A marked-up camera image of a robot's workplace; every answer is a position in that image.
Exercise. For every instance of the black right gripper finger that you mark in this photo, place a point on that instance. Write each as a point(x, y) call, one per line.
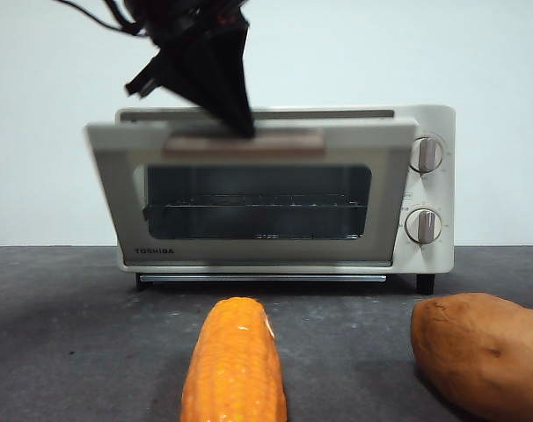
point(218, 79)

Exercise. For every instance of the orange corn cob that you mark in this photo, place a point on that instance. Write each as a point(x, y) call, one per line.
point(233, 365)

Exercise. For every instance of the brown sweet potato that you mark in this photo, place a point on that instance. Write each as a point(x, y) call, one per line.
point(482, 351)

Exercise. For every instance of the oven timer knob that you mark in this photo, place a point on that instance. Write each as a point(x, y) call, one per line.
point(423, 226)

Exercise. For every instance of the cream glass oven door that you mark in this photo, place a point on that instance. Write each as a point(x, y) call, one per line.
point(117, 211)

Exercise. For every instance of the metal oven crumb tray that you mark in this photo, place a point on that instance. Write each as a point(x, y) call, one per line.
point(262, 278)

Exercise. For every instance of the cream Toshiba toaster oven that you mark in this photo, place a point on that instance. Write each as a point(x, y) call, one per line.
point(429, 189)

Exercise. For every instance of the oven temperature knob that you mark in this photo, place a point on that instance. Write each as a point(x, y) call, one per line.
point(429, 154)

